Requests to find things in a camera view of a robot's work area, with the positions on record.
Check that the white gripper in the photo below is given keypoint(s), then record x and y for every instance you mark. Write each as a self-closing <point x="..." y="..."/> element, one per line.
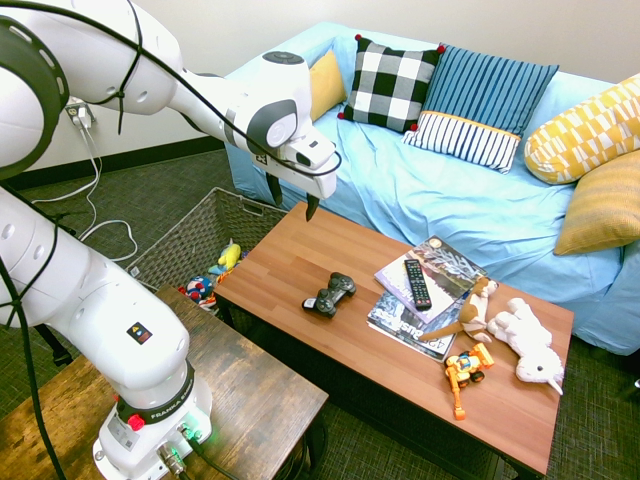
<point x="310" y="182"/>

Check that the black gamepad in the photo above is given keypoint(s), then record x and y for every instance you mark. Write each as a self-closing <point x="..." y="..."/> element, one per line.
<point x="327" y="297"/>

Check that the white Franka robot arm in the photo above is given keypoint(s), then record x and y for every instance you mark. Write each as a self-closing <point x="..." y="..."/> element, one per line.
<point x="100" y="310"/>

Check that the grey woven basket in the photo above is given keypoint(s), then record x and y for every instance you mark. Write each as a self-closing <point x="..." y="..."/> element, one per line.
<point x="220" y="212"/>

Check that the yellow blue fish plush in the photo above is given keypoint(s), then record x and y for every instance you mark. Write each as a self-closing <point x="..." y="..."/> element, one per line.
<point x="229" y="256"/>

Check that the plain yellow pillow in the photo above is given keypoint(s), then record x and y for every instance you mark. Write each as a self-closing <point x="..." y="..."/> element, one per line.
<point x="327" y="85"/>

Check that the Captain America plush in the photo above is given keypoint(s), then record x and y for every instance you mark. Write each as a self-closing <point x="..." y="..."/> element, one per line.
<point x="200" y="289"/>

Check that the sofa with light blue cover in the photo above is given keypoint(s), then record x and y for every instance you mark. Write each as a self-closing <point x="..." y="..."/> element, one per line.
<point x="425" y="200"/>

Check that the orange flame dolphin plush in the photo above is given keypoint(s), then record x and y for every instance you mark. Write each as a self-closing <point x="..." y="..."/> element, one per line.
<point x="210" y="302"/>

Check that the black white checkered pillow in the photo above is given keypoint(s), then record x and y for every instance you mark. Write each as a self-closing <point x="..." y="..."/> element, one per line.
<point x="390" y="85"/>

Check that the black remote control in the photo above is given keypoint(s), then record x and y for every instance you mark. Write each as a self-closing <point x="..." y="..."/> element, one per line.
<point x="418" y="282"/>

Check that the business magazine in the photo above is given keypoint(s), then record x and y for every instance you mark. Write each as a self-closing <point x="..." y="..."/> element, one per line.
<point x="405" y="327"/>

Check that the magazine with winter tree cover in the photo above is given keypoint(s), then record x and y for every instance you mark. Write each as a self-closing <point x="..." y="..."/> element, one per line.
<point x="450" y="270"/>

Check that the dark rustic wooden table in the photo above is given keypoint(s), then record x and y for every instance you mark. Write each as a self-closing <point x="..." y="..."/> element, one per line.
<point x="260" y="400"/>

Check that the brown white dog plush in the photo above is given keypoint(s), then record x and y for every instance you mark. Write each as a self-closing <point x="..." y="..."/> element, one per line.
<point x="475" y="305"/>

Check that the blue striped pillow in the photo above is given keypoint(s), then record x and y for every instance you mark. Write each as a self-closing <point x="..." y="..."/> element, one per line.
<point x="480" y="95"/>

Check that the reddish wooden coffee table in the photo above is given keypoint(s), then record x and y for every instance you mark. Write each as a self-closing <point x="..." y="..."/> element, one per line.
<point x="400" y="385"/>

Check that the orange toy excavator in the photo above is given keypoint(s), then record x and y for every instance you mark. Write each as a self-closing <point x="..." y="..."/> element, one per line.
<point x="467" y="367"/>

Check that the white unicorn plush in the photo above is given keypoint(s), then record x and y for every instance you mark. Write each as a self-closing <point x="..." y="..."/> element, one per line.
<point x="530" y="335"/>

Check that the yellow white patterned pillow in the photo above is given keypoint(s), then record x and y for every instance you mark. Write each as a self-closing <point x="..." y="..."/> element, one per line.
<point x="585" y="135"/>

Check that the yellow finely striped pillow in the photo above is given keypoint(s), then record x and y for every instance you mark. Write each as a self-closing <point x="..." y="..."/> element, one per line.
<point x="605" y="205"/>

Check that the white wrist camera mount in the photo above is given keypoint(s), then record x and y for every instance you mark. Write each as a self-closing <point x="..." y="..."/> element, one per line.
<point x="312" y="147"/>

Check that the wall power outlet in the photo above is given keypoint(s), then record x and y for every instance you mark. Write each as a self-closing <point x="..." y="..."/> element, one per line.
<point x="75" y="111"/>

